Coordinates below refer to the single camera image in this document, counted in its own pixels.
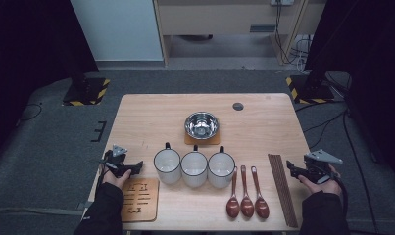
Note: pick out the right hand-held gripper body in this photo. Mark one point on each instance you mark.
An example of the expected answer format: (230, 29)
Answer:
(317, 168)

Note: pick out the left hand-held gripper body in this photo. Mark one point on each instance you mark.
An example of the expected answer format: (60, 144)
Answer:
(116, 161)

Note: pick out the row of wooden chopsticks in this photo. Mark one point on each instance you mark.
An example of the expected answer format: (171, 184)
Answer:
(282, 189)

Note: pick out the white ribbed mug black rim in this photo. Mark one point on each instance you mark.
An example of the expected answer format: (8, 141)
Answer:
(167, 164)
(194, 166)
(221, 167)

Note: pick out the reddish brown wooden spoon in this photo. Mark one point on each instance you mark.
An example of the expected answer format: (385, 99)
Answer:
(261, 208)
(247, 206)
(233, 207)

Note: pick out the square wooden coaster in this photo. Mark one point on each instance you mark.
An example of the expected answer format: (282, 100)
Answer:
(142, 200)
(201, 142)

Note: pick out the shiny steel bowl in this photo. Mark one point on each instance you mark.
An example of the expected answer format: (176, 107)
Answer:
(201, 125)

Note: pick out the person's left hand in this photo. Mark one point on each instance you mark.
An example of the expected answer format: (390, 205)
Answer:
(115, 182)

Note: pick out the person's right hand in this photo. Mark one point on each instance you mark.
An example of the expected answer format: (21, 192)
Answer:
(329, 187)

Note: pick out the grey tape piece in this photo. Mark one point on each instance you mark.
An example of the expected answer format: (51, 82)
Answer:
(82, 205)

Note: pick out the black stand with striped base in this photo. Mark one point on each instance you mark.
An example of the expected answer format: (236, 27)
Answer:
(311, 89)
(85, 93)

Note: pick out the grey round table grommet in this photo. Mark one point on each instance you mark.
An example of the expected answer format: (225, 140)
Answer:
(237, 106)

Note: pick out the black curtain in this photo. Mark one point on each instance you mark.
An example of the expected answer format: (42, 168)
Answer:
(28, 49)
(365, 49)

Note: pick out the white cabinet panel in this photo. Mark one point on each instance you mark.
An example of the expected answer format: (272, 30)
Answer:
(116, 29)

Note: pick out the dark object under desk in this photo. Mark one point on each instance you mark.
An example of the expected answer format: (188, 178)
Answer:
(195, 37)

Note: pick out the white power strip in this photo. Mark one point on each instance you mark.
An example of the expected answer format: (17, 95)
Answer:
(281, 2)

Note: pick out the light wooden desk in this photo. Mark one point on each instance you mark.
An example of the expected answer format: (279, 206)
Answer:
(218, 19)

